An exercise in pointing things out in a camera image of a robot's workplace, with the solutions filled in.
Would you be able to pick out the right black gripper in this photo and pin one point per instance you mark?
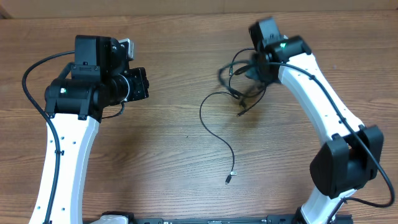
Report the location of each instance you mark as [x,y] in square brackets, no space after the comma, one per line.
[255,71]

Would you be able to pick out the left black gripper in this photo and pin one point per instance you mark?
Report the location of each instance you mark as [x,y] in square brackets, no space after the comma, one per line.
[140,84]

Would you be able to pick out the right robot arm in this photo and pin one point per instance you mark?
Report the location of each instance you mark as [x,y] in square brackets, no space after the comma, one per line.
[349,151]

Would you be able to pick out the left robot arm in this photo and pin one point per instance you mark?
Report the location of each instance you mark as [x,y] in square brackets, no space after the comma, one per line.
[98,77]

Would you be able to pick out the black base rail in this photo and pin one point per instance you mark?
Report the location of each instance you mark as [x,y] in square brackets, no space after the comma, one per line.
[127,217]

